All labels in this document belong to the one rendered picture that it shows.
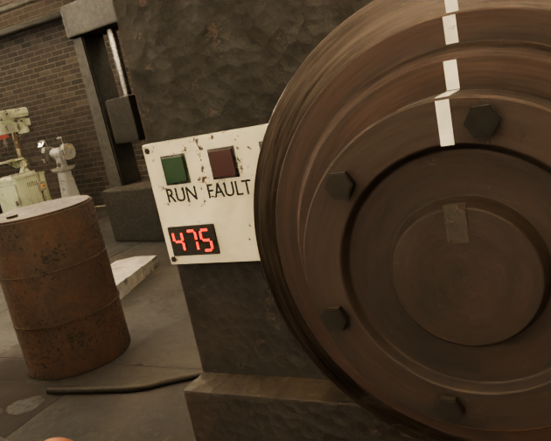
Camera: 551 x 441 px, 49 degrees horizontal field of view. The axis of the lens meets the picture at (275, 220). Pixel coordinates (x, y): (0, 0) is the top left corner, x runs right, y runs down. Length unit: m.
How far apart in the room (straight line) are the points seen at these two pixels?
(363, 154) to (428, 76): 0.08
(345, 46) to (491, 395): 0.33
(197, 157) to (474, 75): 0.44
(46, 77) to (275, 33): 8.97
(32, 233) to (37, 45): 6.67
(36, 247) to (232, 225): 2.50
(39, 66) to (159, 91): 8.90
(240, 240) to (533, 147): 0.47
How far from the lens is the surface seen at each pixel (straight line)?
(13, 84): 10.22
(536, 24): 0.53
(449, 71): 0.51
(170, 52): 0.86
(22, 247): 3.29
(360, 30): 0.57
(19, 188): 8.61
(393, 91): 0.53
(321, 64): 0.59
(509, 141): 0.47
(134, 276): 4.77
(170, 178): 0.86
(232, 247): 0.84
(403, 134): 0.48
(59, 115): 9.62
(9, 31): 9.66
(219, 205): 0.83
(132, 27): 0.89
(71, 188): 9.27
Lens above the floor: 1.29
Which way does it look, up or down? 13 degrees down
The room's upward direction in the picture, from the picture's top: 12 degrees counter-clockwise
